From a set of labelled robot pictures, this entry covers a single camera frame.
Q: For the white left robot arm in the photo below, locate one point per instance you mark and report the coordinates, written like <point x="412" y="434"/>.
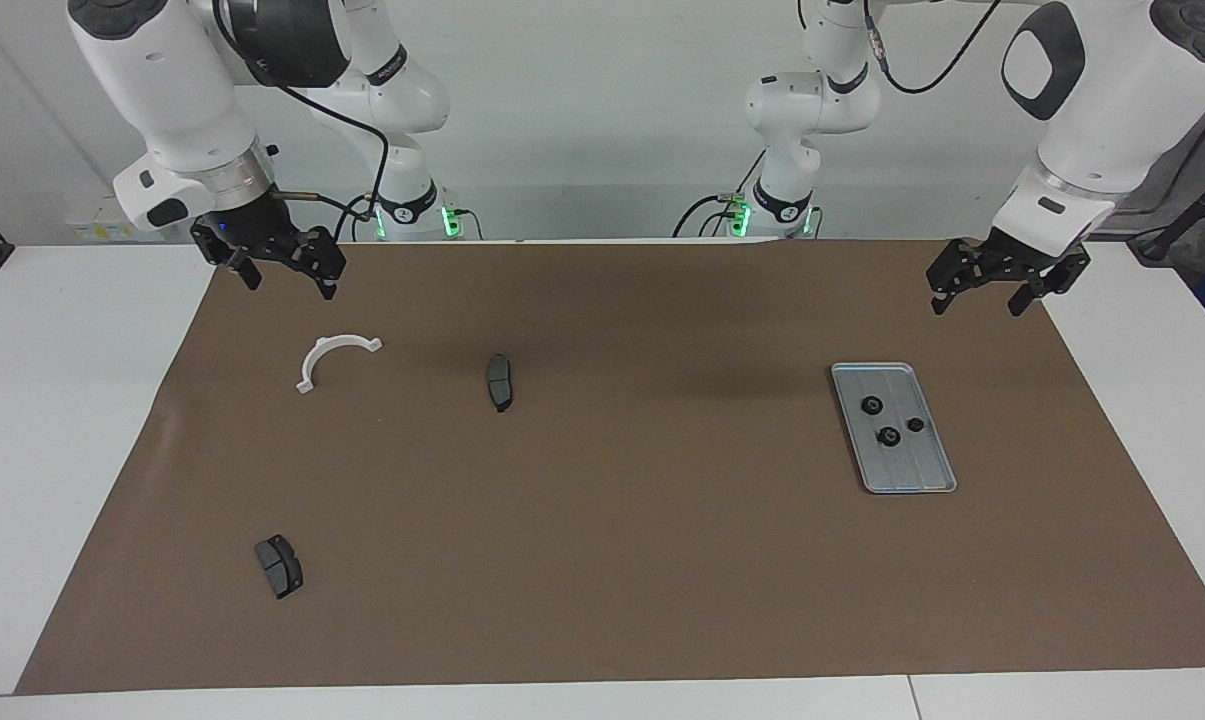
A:
<point x="1102" y="100"/>

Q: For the white curved plastic bracket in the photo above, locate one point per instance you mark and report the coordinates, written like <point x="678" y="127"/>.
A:
<point x="312" y="355"/>

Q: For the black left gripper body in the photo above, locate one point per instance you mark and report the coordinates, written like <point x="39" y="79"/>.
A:
<point x="1022" y="262"/>

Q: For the long grey brake pad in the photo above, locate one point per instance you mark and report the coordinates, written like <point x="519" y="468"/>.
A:
<point x="500" y="380"/>

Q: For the power socket with green light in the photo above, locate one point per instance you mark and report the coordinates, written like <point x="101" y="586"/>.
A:
<point x="457" y="222"/>
<point x="734" y="215"/>

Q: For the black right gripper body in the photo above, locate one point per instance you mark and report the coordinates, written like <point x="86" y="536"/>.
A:
<point x="247" y="235"/>

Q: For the white cardboard box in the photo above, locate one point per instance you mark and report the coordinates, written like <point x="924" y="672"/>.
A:
<point x="97" y="232"/>

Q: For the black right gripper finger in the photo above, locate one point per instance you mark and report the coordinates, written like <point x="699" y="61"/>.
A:
<point x="242" y="265"/>
<point x="327" y="260"/>

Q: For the silver metal tray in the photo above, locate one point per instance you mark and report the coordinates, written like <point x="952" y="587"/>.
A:
<point x="907" y="470"/>

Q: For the large black bearing gear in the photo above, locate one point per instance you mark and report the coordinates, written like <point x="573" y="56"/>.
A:
<point x="889" y="437"/>
<point x="871" y="405"/>

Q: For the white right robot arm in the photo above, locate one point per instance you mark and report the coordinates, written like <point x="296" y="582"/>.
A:
<point x="162" y="80"/>

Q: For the short grey brake pad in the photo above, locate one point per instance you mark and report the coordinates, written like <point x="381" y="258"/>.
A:
<point x="280" y="570"/>

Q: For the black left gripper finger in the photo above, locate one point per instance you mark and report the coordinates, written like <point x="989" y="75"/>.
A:
<point x="947" y="272"/>
<point x="1032" y="290"/>

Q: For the brown table mat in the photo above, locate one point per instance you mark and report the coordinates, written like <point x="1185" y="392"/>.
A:
<point x="662" y="580"/>

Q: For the black stand base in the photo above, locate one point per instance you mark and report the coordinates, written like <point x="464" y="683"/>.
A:
<point x="1157" y="245"/>

